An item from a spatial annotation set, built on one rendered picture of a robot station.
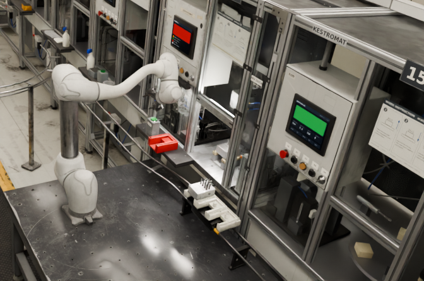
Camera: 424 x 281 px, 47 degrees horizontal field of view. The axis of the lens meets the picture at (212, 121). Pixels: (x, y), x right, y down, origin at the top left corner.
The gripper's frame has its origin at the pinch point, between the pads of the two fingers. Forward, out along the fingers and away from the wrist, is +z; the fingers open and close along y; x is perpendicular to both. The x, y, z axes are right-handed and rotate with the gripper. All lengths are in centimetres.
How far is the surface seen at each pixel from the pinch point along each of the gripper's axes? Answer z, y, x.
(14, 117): 243, 34, 38
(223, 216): -52, -72, 14
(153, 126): 9.3, -16.7, 1.3
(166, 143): -3.3, -28.6, 3.6
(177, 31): -25.3, 31.3, -27.2
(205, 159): -13, -49, -11
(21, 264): 34, -53, 110
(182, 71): -19.9, 8.4, -20.6
